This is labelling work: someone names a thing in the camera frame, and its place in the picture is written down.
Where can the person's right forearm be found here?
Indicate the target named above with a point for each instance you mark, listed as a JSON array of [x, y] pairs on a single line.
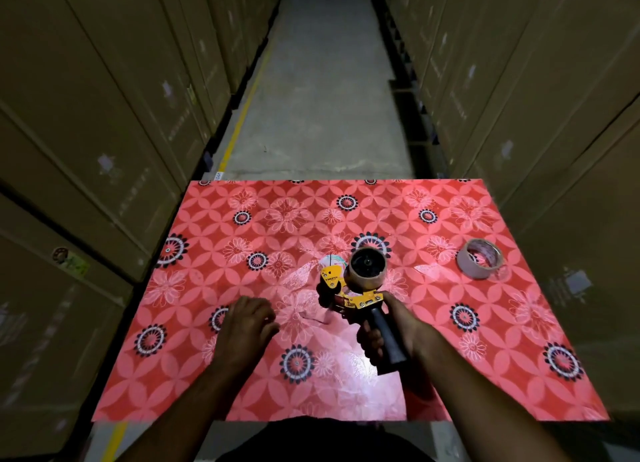
[[480, 406]]

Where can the loose brown packing tape roll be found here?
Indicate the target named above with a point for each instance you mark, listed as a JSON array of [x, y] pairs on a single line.
[[466, 266]]

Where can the yellow black tape dispenser gun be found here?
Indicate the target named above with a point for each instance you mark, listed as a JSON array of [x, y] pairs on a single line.
[[387, 339]]

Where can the red floral tablecloth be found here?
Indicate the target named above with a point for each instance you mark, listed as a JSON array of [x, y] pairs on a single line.
[[410, 276]]

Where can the person's right thumb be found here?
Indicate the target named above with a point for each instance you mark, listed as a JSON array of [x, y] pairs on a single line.
[[391, 304]]

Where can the brown tape roll on dispenser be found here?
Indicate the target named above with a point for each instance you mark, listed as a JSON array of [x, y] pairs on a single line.
[[367, 276]]

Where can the person's left hand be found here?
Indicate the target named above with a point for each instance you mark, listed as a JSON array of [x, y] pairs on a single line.
[[240, 334]]

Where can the person's right hand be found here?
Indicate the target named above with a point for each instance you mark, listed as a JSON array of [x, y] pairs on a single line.
[[417, 339]]

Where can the person's left thumb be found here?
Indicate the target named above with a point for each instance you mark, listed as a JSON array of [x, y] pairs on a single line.
[[270, 330]]

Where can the stack of brown cardboard boxes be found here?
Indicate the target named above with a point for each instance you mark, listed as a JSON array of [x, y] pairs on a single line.
[[550, 101], [90, 126]]

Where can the person's left forearm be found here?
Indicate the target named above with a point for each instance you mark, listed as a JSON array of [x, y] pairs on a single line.
[[190, 416]]

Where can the person's dark shirt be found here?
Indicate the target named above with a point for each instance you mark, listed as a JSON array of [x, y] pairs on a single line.
[[325, 441]]

